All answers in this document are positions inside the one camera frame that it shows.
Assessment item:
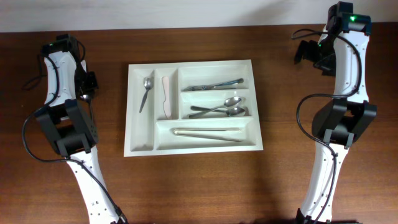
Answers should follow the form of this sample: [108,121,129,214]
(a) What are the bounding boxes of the black left camera cable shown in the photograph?
[21,43,129,224]

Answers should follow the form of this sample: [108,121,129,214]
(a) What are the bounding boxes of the dark steel teaspoon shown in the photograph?
[139,76,154,113]

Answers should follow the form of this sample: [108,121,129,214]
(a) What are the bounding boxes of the steel tweezers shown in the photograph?
[171,128,242,142]

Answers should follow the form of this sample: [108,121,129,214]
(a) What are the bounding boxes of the white plastic cutlery tray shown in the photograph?
[124,60,262,157]

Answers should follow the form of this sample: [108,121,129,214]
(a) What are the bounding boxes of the steel fork underneath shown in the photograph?
[199,78,244,86]

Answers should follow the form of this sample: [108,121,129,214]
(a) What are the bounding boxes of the black right camera cable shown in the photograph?
[290,28,363,224]

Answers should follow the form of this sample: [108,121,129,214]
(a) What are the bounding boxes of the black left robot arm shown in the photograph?
[34,34,127,223]

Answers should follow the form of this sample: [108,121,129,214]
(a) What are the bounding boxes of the black camera cable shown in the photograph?
[290,28,363,224]
[21,43,129,224]

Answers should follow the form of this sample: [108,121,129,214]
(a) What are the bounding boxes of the pink plastic knife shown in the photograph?
[162,77,172,119]

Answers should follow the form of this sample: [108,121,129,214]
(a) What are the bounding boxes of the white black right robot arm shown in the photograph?
[291,1,377,223]

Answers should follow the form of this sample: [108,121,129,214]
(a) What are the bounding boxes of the small steel teaspoon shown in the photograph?
[80,95,95,122]

